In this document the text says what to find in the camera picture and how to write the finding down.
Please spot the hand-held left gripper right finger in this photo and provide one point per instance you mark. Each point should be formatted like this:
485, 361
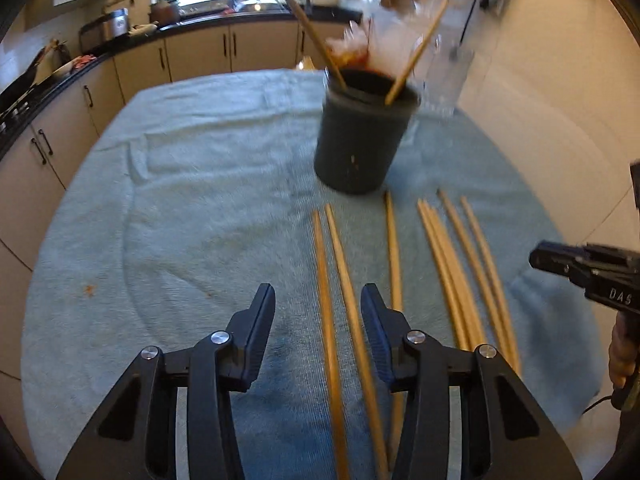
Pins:
375, 340

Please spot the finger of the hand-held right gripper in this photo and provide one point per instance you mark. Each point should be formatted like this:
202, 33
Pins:
550, 259

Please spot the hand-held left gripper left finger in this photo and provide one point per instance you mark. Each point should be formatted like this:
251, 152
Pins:
262, 340

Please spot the bunch of wooden chopsticks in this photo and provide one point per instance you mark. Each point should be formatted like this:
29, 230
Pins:
325, 310

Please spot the dark grey utensil holder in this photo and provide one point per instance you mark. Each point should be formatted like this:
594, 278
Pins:
355, 150

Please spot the person's right hand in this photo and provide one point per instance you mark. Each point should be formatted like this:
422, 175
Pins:
620, 360

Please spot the light blue towel cloth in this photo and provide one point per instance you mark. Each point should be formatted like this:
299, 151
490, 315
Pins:
200, 210

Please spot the clear glass mug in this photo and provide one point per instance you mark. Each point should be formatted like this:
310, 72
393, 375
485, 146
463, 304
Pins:
447, 85

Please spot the single wooden chopstick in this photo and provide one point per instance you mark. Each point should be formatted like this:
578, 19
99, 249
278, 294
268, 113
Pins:
416, 52

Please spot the beige lower kitchen cabinets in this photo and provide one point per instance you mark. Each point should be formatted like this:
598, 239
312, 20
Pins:
195, 57

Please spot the dark-ended wooden chopstick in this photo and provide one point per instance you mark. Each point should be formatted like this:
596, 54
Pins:
320, 51

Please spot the pink plastic bag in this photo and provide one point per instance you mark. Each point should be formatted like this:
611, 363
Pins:
345, 45

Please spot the black kitchen countertop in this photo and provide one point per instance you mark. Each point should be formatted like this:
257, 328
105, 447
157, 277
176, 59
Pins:
240, 15

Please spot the plate of meat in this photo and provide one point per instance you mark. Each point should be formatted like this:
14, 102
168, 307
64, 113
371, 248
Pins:
82, 62

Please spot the brown cooking pot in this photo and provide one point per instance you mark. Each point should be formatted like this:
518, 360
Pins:
165, 12

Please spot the steel rice cooker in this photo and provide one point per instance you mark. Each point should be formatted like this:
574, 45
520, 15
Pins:
115, 25

